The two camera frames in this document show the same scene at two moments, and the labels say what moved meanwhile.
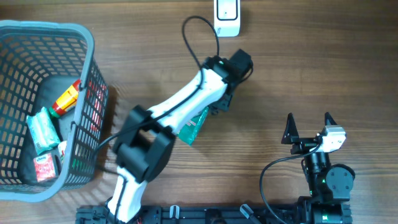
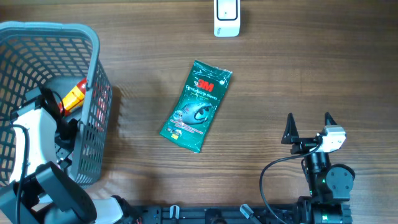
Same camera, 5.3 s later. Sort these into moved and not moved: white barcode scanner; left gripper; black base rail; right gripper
Moved: left gripper
Not moved: right gripper; white barcode scanner; black base rail
